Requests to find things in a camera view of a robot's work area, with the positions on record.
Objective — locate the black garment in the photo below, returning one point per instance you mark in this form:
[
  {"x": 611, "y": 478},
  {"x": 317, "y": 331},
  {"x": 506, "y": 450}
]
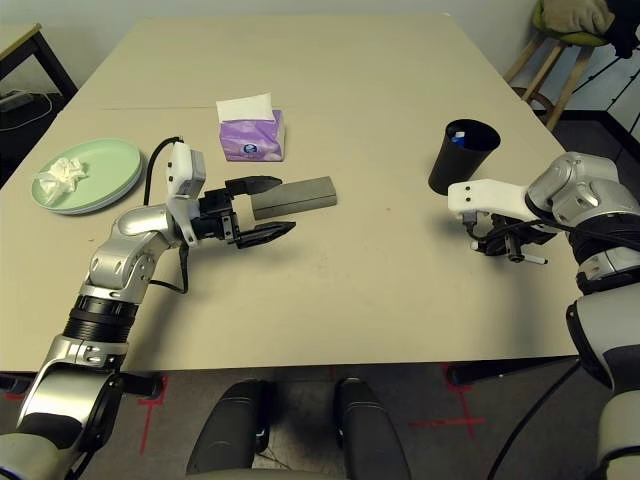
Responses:
[{"x": 625, "y": 30}]

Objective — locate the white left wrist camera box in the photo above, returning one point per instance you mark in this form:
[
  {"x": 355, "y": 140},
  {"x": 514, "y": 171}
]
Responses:
[{"x": 182, "y": 175}]

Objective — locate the beige jacket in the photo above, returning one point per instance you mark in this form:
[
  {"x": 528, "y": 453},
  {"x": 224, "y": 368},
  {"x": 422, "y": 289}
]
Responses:
[{"x": 575, "y": 15}]

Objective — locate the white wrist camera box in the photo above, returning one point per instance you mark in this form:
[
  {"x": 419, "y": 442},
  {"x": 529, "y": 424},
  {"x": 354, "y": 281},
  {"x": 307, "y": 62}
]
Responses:
[
  {"x": 182, "y": 175},
  {"x": 490, "y": 197}
]

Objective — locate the grey glasses case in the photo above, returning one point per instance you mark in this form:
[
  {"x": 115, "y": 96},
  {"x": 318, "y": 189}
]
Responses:
[{"x": 295, "y": 197}]

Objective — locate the white tissue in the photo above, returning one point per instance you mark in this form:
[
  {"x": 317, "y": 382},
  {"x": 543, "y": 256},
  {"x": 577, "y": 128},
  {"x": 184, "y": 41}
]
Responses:
[{"x": 62, "y": 175}]

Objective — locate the black cap whiteboard marker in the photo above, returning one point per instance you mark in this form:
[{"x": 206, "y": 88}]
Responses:
[{"x": 532, "y": 259}]

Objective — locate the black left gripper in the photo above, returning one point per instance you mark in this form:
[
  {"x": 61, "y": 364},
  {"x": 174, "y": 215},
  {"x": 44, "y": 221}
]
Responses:
[{"x": 215, "y": 220}]

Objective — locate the wooden stool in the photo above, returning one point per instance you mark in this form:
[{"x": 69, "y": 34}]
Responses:
[{"x": 545, "y": 70}]

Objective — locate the light green plate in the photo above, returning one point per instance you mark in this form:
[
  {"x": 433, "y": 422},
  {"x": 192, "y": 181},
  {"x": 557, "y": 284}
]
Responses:
[{"x": 100, "y": 170}]

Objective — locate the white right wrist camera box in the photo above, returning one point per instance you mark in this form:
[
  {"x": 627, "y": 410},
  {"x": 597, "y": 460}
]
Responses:
[{"x": 490, "y": 197}]

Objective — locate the black tripod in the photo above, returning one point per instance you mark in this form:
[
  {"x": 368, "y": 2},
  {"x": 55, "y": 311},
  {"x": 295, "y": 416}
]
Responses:
[{"x": 615, "y": 85}]

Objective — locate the light blue plate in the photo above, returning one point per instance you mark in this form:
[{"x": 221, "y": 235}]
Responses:
[{"x": 110, "y": 202}]

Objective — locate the dark grey left robot leg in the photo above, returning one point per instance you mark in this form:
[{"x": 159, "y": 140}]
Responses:
[{"x": 230, "y": 430}]

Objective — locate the dark grey right robot leg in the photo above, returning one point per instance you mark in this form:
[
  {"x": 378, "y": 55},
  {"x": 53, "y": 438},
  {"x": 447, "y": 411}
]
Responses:
[{"x": 370, "y": 435}]

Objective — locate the purple tissue pack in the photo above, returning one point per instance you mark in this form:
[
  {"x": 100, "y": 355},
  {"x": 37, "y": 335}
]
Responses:
[{"x": 255, "y": 140}]

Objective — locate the beige side table black frame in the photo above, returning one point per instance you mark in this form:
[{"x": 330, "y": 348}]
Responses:
[{"x": 25, "y": 50}]

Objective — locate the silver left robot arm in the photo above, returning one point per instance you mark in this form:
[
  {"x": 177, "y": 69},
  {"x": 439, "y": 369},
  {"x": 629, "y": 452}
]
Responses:
[{"x": 125, "y": 250}]

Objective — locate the grey power adapter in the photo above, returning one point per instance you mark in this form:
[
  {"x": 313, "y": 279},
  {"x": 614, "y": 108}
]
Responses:
[{"x": 15, "y": 100}]

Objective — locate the dark grey robot leg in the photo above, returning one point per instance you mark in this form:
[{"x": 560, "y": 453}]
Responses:
[
  {"x": 370, "y": 435},
  {"x": 230, "y": 430}
]

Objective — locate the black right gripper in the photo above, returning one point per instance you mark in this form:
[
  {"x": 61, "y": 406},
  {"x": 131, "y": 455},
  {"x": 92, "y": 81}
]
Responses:
[{"x": 505, "y": 237}]

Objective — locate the black cup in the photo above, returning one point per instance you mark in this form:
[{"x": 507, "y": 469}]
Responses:
[{"x": 460, "y": 165}]

